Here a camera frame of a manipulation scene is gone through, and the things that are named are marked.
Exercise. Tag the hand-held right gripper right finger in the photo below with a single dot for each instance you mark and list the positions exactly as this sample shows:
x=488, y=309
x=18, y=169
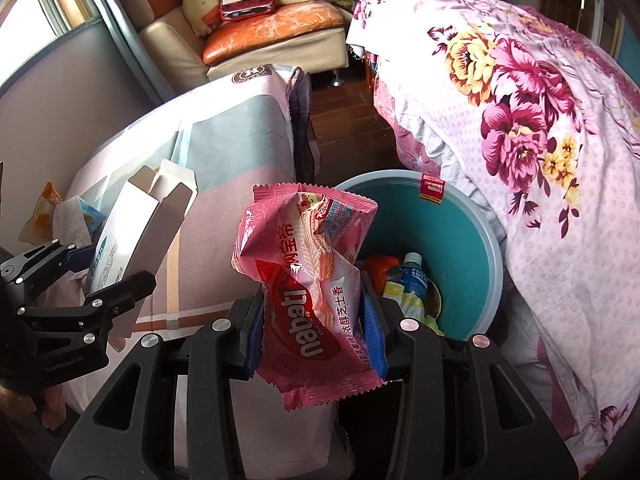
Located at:
x=375, y=340

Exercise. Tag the white plastic bag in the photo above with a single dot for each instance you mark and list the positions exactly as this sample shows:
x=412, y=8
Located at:
x=70, y=222

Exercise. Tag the orange green jelly cup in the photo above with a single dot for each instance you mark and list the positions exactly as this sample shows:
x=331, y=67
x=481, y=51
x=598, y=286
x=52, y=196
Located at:
x=382, y=267

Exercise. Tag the orange snack packet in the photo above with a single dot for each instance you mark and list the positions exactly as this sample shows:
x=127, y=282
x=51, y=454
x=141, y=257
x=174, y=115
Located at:
x=42, y=215

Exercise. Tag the wooden door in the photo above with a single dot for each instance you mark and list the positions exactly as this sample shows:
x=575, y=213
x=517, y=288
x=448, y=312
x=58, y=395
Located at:
x=570, y=0

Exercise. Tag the person's left hand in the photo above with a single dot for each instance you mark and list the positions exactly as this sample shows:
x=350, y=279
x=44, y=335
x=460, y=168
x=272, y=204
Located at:
x=52, y=405

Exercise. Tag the teal cabinet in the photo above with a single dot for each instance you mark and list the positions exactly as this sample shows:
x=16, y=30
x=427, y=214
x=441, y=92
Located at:
x=624, y=42

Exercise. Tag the grey curtain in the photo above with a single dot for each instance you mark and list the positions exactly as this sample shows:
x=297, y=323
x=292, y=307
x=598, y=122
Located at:
x=120, y=25

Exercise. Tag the brown-lined paper cup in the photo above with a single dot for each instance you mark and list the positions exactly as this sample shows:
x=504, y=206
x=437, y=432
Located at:
x=434, y=305

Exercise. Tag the teal plastic bucket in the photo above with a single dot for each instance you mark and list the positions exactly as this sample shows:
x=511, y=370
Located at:
x=450, y=240

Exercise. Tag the pink floral quilt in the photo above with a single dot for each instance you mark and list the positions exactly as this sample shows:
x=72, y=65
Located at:
x=500, y=135

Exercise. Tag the window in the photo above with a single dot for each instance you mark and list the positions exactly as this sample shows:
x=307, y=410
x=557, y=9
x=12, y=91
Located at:
x=35, y=20

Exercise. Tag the cream cartoon pillow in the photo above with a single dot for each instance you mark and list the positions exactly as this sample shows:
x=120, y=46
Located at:
x=200, y=7

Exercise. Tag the pink wafer packet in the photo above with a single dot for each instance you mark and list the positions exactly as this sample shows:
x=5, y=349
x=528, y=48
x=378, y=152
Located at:
x=310, y=350

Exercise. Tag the white cardboard box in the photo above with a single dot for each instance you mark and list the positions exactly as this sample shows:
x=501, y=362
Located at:
x=130, y=240

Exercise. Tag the cream leather sofa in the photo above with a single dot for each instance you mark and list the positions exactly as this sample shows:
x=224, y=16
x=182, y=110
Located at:
x=170, y=55

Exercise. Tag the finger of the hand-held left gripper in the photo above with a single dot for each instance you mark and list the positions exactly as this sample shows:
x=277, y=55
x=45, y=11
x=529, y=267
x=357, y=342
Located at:
x=120, y=292
x=80, y=256

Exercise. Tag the clear plastic bottle blue label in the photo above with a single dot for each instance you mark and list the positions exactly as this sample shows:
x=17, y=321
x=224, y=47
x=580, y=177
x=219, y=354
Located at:
x=417, y=276

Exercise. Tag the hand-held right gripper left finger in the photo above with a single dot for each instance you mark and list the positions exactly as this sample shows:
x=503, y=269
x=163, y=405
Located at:
x=255, y=340

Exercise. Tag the yellow green packet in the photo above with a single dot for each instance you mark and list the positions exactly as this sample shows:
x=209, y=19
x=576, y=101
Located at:
x=407, y=310

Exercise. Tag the orange seat cushion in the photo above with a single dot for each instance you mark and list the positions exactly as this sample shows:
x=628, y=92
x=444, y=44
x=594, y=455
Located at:
x=270, y=35

